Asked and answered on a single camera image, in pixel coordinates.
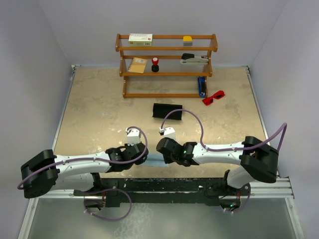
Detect red and black stamp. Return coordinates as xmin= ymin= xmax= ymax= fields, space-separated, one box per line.
xmin=151 ymin=57 xmax=159 ymax=73

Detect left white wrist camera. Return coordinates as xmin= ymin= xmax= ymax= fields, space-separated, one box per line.
xmin=126 ymin=127 xmax=141 ymax=146

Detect light blue cleaning cloth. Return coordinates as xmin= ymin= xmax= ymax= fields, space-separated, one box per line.
xmin=141 ymin=153 xmax=168 ymax=167

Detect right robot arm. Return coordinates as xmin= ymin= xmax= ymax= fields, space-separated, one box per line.
xmin=156 ymin=136 xmax=279 ymax=195

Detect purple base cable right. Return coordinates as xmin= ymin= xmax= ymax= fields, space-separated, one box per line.
xmin=223 ymin=183 xmax=252 ymax=215

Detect red sunglasses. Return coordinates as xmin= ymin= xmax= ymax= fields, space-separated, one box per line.
xmin=202 ymin=90 xmax=225 ymax=106

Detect wooden three-tier shelf rack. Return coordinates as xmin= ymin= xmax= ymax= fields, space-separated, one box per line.
xmin=115 ymin=34 xmax=218 ymax=98

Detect white and red box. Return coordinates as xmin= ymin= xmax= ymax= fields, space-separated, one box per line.
xmin=128 ymin=33 xmax=153 ymax=47

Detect brown spiral notebook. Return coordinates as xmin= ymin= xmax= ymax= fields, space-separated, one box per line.
xmin=128 ymin=57 xmax=148 ymax=74

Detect blue and black stapler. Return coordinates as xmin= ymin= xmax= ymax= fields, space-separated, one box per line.
xmin=197 ymin=76 xmax=207 ymax=98

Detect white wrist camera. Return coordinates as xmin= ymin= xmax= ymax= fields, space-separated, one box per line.
xmin=126 ymin=127 xmax=141 ymax=146
xmin=159 ymin=126 xmax=176 ymax=140

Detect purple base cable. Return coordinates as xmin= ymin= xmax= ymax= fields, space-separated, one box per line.
xmin=223 ymin=183 xmax=252 ymax=215
xmin=83 ymin=188 xmax=133 ymax=221

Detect yellow and grey eraser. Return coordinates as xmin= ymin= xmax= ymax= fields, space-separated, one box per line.
xmin=183 ymin=35 xmax=193 ymax=46

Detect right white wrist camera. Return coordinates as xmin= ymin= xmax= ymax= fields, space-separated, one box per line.
xmin=159 ymin=126 xmax=176 ymax=140

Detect black and white stapler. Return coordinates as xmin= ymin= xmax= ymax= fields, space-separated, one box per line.
xmin=180 ymin=53 xmax=209 ymax=65

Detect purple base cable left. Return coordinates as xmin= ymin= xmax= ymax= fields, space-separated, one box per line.
xmin=83 ymin=188 xmax=133 ymax=221

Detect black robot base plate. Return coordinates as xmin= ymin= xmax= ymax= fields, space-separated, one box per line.
xmin=74 ymin=178 xmax=251 ymax=208

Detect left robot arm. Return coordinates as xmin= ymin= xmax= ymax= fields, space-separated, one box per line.
xmin=17 ymin=142 xmax=149 ymax=199

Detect black glasses case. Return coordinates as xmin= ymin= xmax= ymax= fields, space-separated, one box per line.
xmin=152 ymin=103 xmax=182 ymax=120

